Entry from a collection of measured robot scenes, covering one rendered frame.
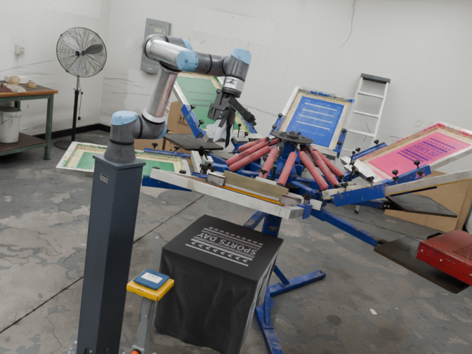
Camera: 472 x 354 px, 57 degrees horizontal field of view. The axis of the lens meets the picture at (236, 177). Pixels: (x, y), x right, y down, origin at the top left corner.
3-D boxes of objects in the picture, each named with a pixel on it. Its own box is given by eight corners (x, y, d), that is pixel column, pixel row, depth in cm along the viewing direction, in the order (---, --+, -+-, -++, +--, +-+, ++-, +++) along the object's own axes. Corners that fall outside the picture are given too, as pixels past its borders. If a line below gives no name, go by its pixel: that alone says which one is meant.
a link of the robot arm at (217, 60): (199, 53, 164) (215, 52, 155) (223, 57, 171) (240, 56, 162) (197, 74, 165) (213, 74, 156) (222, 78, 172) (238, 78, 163)
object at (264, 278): (239, 363, 190) (259, 279, 178) (232, 359, 191) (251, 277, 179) (266, 310, 233) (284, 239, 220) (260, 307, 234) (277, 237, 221)
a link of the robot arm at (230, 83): (246, 85, 159) (241, 79, 151) (243, 97, 159) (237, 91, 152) (227, 81, 161) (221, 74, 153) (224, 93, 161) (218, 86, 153)
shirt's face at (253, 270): (256, 282, 177) (256, 280, 177) (161, 248, 188) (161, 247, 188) (282, 239, 221) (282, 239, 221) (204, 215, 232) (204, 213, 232)
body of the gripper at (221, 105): (212, 122, 162) (221, 91, 162) (234, 128, 160) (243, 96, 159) (206, 118, 154) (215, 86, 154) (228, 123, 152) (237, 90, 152)
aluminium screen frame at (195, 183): (288, 219, 160) (291, 209, 160) (149, 177, 175) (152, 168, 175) (307, 214, 236) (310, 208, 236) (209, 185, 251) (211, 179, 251)
